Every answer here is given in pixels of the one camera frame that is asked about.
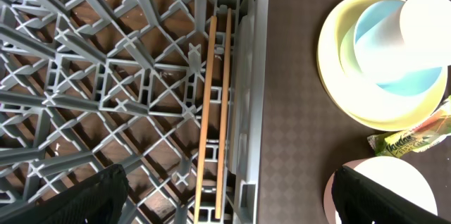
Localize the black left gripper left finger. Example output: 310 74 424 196
1 164 129 224

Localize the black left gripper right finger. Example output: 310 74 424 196
331 166 450 224

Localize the pink bowl with food scraps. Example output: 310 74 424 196
323 156 440 223

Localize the yellow orange snack wrapper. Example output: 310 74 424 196
367 97 450 158

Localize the wooden chopstick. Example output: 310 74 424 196
215 8 232 219
194 15 217 224

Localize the brown serving tray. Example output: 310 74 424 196
257 0 451 224

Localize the light blue plastic bowl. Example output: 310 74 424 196
354 0 442 96

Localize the grey plastic dish rack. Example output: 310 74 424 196
1 0 268 223

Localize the white plastic cup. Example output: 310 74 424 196
354 0 450 82

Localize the yellow plastic plate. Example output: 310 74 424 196
317 0 448 131

